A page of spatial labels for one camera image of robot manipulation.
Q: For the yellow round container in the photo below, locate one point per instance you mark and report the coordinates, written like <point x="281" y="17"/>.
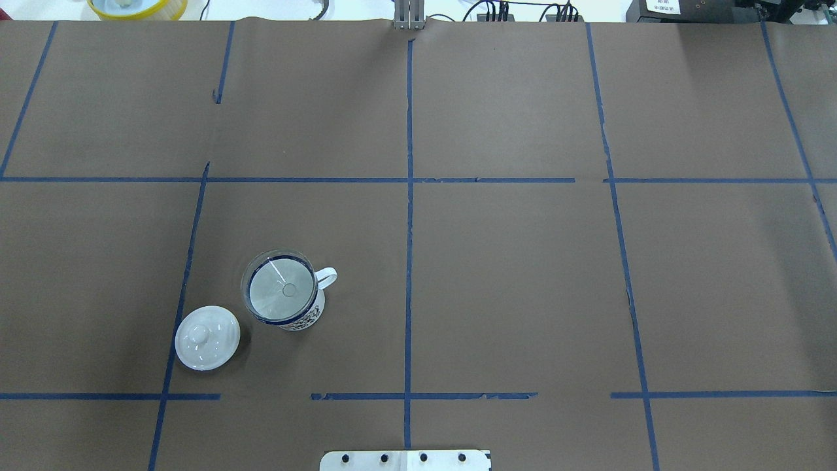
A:
<point x="138" y="10"/>

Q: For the white ceramic lid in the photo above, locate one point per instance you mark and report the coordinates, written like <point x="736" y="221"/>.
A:
<point x="207" y="338"/>

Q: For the clear glass funnel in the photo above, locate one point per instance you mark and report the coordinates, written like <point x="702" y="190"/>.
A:
<point x="281" y="286"/>

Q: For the silver aluminium frame post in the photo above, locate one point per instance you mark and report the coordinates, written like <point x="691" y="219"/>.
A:
<point x="409" y="14"/>

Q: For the white enamel mug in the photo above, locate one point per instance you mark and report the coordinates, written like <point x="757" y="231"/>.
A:
<point x="307" y="307"/>

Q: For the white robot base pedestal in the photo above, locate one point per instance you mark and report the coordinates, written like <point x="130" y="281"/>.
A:
<point x="430" y="459"/>

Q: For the orange black connector box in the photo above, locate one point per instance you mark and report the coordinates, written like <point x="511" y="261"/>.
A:
<point x="495" y="12"/>
<point x="561" y="13"/>

